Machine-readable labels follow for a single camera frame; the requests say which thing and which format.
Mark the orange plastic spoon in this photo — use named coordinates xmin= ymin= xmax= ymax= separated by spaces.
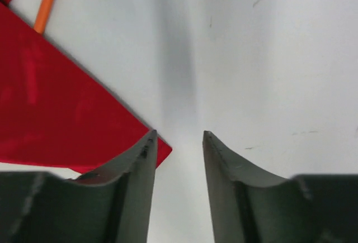
xmin=33 ymin=0 xmax=54 ymax=34

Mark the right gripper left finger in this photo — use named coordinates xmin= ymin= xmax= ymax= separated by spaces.
xmin=1 ymin=130 xmax=157 ymax=242

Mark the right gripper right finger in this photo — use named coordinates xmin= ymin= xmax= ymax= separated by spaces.
xmin=202 ymin=131 xmax=357 ymax=242

